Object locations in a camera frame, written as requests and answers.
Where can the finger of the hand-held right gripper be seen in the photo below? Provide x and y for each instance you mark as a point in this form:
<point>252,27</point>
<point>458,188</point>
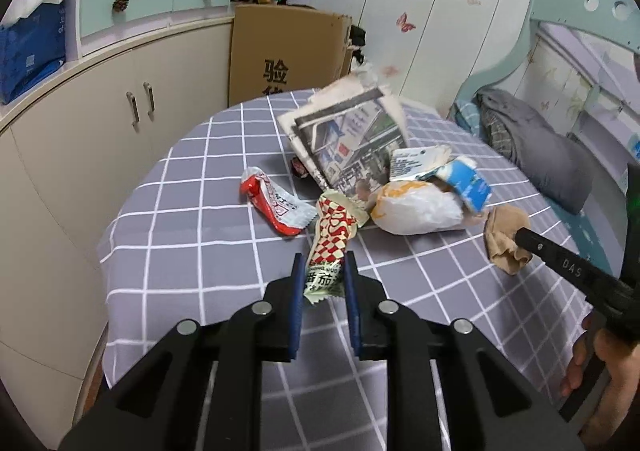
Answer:
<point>555,258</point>

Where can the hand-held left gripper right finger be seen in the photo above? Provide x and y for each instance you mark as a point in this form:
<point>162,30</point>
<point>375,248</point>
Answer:
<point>351,301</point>

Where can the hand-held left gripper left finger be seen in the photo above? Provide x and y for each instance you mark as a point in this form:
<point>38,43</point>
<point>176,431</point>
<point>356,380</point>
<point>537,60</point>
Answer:
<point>297,301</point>

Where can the beige sock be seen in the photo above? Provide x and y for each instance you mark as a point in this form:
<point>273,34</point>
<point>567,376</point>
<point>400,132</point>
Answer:
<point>505,236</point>

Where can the red white checkered snack wrapper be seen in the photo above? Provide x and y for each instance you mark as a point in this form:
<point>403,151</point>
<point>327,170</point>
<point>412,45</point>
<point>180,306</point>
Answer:
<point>332,231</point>

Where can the white plastic bag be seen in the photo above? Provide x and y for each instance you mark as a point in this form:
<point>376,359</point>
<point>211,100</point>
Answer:
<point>415,208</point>

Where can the blue white carton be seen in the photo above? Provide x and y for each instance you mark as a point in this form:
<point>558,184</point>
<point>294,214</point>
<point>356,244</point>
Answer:
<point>467,183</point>

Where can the white printed label card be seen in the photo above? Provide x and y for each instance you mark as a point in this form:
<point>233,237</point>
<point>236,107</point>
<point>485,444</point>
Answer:
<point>412,161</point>

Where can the person's right hand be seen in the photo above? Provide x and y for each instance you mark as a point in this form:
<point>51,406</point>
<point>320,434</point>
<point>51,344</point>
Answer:
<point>622,381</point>

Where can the grey pillow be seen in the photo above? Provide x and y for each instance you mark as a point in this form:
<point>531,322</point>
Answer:
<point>545,151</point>

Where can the grey checked tablecloth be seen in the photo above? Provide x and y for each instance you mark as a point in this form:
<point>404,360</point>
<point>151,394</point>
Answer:
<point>200,241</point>

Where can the small red wrapper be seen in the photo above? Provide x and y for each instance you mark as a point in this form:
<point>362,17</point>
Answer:
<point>299,167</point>

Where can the plaid cloth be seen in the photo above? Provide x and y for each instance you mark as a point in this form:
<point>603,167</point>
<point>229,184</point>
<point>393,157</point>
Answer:
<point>497,131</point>

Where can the crumpled clear plastic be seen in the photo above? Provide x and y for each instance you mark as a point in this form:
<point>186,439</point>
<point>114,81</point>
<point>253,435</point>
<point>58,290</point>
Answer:
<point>367,76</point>

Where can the black cloth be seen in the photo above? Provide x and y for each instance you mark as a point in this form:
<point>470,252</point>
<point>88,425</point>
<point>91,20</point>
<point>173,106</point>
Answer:
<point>357,41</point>

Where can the brown cardboard box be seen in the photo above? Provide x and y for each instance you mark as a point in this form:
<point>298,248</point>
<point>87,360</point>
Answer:
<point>285,41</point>

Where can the white cabinet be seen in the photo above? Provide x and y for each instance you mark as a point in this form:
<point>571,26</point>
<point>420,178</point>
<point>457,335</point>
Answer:
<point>75,156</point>

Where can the blue bag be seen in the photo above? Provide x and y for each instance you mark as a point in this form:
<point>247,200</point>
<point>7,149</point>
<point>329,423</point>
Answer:
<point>30,46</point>

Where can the mint bed frame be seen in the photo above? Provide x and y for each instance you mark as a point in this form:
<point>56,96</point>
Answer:
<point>550,1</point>

